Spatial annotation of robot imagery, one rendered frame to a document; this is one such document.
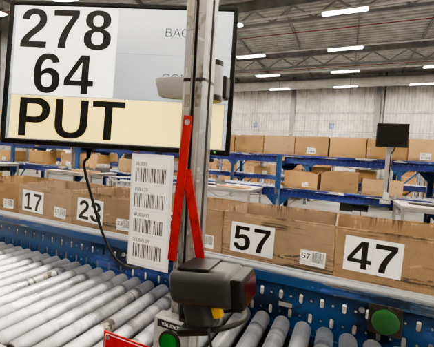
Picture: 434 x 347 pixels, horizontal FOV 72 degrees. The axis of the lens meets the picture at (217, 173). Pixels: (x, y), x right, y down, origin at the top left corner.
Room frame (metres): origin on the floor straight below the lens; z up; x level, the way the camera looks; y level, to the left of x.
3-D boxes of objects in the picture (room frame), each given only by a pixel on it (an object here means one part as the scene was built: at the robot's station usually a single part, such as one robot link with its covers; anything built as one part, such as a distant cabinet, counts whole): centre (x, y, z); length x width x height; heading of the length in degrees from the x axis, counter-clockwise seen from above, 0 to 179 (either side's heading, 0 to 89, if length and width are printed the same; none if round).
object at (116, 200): (1.46, 0.45, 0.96); 0.39 x 0.29 x 0.17; 66
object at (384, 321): (0.82, -0.50, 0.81); 0.07 x 0.01 x 0.07; 67
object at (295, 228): (1.16, -0.27, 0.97); 0.39 x 0.29 x 0.17; 67
